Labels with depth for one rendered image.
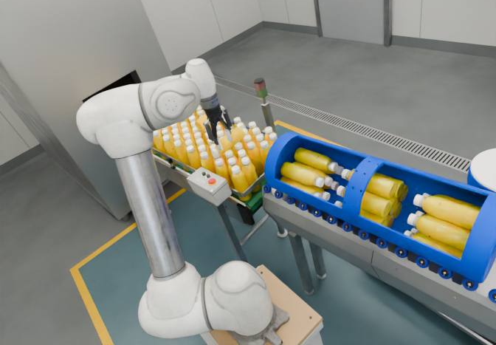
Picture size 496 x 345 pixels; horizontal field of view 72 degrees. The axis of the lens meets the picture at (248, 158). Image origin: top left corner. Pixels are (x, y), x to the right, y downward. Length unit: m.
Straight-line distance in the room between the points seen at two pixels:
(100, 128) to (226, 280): 0.54
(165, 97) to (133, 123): 0.12
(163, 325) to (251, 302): 0.27
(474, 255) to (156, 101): 0.99
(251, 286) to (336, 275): 1.52
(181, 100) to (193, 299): 0.57
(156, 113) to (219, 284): 0.50
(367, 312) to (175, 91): 1.87
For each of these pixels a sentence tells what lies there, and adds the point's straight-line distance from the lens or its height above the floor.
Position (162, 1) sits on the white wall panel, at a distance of 5.74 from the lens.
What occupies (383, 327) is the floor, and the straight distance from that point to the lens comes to 2.34.
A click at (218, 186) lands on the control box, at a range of 1.61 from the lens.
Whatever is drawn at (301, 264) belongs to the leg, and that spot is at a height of 0.37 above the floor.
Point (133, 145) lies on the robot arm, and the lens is 0.94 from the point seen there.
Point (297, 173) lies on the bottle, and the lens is 1.50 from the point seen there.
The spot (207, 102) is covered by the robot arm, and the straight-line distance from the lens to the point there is 1.50.
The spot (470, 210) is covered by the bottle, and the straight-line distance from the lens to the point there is 1.28.
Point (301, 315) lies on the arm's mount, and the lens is 1.24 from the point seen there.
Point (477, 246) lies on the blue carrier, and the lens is 1.21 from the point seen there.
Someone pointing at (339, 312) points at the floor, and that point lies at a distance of 2.38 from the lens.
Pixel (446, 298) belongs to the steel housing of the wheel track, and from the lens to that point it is 1.47.
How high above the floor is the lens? 2.13
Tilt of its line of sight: 37 degrees down
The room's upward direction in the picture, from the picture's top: 18 degrees counter-clockwise
